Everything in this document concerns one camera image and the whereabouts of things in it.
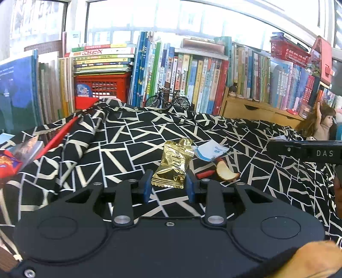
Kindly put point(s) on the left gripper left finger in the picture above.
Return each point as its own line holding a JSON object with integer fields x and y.
{"x": 127, "y": 193}

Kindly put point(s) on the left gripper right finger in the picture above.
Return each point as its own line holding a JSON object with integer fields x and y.
{"x": 209, "y": 192}

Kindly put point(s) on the apple slice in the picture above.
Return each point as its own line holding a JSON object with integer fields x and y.
{"x": 224, "y": 172}

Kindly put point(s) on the white blue paper wrapper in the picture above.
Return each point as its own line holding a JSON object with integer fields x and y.
{"x": 210, "y": 151}

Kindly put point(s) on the gold candy wrapper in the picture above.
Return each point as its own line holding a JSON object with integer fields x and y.
{"x": 171, "y": 172}

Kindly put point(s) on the row of upright books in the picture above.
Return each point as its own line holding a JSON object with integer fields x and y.
{"x": 202, "y": 70}

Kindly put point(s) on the stack of flat books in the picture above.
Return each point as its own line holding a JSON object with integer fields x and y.
{"x": 101, "y": 59}

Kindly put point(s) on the person's right hand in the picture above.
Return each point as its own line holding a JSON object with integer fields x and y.
{"x": 314, "y": 259}

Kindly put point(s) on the doll with brown hair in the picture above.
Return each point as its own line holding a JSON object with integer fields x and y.
{"x": 320, "y": 124}

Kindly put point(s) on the black white patterned cloth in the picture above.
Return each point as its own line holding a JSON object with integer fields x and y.
{"x": 112, "y": 142}

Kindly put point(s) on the wooden drawer shelf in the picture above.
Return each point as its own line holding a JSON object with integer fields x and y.
{"x": 240, "y": 108}

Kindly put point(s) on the small dark figurine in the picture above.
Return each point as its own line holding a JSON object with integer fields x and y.
{"x": 233, "y": 90}

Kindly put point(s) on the miniature black bicycle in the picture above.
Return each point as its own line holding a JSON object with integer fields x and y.
{"x": 165, "y": 99}

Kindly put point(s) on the upper red basket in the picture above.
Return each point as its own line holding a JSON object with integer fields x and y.
{"x": 287, "y": 51}

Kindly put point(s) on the red snack packet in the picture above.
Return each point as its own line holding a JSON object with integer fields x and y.
{"x": 10, "y": 164}

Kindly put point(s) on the red plastic basket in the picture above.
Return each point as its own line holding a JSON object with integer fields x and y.
{"x": 114, "y": 84}

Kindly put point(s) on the large blue book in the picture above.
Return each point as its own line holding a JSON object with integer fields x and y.
{"x": 19, "y": 92}

